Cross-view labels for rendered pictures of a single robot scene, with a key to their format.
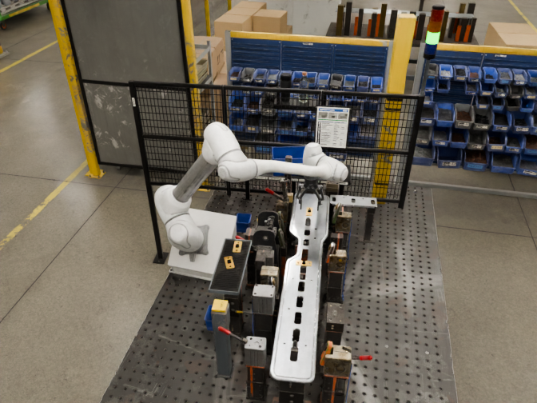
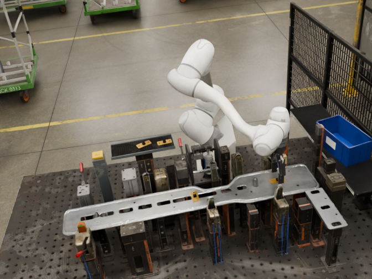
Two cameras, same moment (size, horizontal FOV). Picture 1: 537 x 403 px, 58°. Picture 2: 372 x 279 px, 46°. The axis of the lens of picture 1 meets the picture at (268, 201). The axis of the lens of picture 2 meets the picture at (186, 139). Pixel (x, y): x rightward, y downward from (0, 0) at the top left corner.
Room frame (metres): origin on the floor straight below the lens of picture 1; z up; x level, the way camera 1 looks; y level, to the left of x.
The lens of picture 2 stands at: (1.46, -1.89, 2.58)
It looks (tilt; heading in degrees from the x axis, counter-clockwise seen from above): 34 degrees down; 76
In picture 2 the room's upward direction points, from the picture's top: 6 degrees counter-clockwise
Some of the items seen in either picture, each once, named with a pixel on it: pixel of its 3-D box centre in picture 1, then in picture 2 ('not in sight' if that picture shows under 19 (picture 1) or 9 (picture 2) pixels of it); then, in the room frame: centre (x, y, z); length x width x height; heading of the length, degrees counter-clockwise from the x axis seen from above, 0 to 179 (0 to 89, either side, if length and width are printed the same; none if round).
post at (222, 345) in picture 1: (222, 341); (105, 186); (1.47, 0.21, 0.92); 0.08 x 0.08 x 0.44; 82
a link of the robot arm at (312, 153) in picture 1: (314, 157); (278, 123); (2.36, -0.25, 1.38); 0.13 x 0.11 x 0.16; 43
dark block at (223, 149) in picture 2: not in sight; (225, 177); (2.16, 0.00, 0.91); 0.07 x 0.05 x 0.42; 82
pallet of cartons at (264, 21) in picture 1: (256, 49); not in sight; (6.99, 0.17, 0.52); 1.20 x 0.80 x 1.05; 165
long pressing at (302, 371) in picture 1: (304, 266); (191, 199); (1.89, -0.19, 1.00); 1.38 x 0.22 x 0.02; 172
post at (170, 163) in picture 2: (260, 285); (173, 189); (1.85, 0.04, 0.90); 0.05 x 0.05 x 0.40; 82
